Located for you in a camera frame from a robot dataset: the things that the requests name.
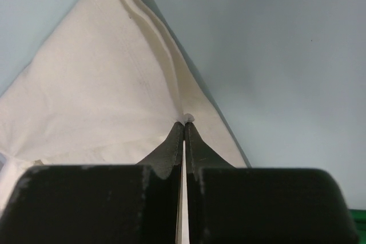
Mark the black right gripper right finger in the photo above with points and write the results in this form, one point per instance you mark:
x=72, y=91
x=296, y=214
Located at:
x=261, y=205

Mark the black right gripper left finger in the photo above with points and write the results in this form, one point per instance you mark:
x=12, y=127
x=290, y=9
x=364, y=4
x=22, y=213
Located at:
x=137, y=203

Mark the cream white t shirt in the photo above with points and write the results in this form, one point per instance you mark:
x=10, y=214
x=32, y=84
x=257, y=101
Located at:
x=105, y=88

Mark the green folded t shirt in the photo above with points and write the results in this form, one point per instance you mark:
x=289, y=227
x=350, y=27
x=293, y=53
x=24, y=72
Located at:
x=359, y=217

